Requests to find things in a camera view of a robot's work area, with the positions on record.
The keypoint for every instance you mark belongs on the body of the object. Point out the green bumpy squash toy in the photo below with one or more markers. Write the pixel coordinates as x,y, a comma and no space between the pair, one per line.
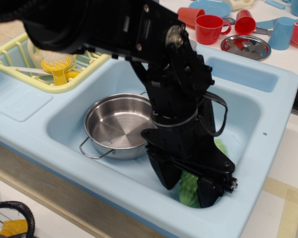
188,190

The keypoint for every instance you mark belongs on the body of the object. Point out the red cup lying down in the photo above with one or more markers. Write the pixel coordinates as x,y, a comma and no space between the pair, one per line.
188,15

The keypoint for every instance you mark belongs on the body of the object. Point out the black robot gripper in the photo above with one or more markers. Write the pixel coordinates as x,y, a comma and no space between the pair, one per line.
185,142

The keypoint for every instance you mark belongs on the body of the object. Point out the light blue toy sink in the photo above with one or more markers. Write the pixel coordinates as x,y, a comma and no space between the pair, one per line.
48,129

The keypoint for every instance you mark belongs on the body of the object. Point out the white toy utensil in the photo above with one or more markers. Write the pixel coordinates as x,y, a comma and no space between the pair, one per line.
29,70

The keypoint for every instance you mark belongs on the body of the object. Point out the blue toy utensil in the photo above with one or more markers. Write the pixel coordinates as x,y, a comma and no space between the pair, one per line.
269,24

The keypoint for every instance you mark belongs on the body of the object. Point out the yellow dish brush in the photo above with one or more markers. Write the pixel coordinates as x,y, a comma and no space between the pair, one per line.
59,65

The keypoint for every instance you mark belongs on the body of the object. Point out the cream toy item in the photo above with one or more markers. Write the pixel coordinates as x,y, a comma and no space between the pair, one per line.
240,4

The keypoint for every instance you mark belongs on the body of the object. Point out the stainless steel pot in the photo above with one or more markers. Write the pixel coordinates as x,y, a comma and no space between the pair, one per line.
113,126

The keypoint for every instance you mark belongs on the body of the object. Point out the red plastic cup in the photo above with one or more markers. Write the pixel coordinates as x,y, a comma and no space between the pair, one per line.
245,23

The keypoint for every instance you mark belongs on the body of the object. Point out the cream detergent bottle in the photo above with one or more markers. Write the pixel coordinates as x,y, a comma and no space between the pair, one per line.
36,54

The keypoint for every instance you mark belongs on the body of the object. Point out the blue plastic plate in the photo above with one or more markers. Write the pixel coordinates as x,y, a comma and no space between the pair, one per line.
212,7

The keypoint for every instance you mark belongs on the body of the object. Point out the grey toy faucet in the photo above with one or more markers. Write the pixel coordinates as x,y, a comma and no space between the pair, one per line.
193,45

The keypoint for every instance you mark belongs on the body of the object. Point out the steel pot lid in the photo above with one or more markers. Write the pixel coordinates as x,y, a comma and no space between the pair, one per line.
246,46

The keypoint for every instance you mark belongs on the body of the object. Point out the blue plastic cup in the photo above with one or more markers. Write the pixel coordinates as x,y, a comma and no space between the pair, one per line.
282,33

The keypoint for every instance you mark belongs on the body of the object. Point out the yellow tape piece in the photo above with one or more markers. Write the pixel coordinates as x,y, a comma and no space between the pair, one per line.
14,227

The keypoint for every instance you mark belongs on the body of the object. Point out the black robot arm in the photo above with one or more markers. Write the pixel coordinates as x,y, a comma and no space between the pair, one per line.
156,44

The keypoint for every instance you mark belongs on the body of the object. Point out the red mug with handle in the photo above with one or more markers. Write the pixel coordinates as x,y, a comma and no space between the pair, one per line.
210,27

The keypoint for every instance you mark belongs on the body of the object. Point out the yellow dish rack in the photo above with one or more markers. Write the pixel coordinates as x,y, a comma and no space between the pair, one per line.
20,59

